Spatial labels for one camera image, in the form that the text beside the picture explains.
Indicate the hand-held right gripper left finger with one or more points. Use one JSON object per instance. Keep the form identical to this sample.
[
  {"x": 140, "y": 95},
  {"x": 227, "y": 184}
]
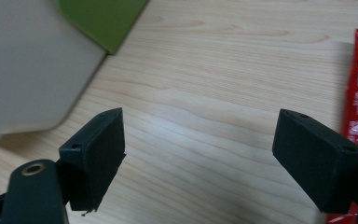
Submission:
[{"x": 99, "y": 155}]

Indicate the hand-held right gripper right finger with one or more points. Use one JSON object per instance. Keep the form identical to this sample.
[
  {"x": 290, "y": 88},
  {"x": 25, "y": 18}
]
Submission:
[{"x": 317, "y": 158}]

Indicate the white drawer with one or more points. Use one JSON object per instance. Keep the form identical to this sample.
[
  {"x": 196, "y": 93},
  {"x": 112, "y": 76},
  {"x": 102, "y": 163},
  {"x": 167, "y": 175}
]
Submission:
[{"x": 28, "y": 68}]

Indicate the green drawer case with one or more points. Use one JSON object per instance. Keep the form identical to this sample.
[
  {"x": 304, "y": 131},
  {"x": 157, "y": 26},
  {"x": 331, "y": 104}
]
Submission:
[{"x": 105, "y": 21}]

